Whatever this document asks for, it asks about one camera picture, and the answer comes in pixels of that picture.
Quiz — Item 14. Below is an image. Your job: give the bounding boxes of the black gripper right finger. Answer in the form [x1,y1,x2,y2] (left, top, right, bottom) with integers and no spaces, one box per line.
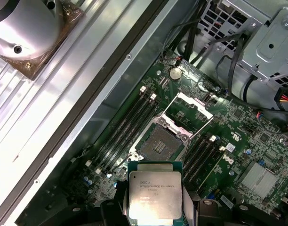
[182,189,286,226]

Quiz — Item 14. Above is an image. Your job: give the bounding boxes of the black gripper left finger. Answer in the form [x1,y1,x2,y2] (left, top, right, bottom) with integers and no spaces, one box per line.
[56,180,129,226]

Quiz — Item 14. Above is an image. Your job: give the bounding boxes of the grey CPU chip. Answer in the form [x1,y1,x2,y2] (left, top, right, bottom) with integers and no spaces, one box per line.
[127,161,184,226]

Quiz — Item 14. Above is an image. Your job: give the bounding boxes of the metal socket cover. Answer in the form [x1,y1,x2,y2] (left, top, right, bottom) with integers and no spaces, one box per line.
[158,91,215,141]

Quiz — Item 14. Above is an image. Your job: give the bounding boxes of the CPU socket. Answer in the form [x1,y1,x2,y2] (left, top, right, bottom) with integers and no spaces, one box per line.
[132,112,194,165]

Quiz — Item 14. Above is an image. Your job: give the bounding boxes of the silver chipset heatsink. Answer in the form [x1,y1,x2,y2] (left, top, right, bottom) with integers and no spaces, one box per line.
[238,161,279,200]

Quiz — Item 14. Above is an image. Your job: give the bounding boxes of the green motherboard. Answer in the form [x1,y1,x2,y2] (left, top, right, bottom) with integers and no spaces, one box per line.
[64,56,288,226]

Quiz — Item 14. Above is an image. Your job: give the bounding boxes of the black PC case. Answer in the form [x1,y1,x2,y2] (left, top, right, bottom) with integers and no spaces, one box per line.
[0,0,288,226]

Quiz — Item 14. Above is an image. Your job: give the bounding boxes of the silver coin battery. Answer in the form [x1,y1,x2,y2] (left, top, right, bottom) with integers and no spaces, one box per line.
[169,67,183,81]

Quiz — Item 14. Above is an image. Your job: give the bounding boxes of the red wire bundle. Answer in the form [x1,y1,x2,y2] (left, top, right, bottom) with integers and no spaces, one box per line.
[277,90,288,108]

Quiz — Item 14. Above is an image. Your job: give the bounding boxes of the thick black cable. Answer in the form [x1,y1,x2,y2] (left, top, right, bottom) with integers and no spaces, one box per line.
[216,32,288,113]

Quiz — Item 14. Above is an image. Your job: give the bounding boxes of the square brown base plate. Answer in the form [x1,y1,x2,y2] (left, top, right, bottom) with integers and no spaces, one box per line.
[0,0,86,82]

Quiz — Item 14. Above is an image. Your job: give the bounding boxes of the perforated metal bracket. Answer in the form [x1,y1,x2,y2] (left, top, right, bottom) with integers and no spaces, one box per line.
[197,0,272,54]

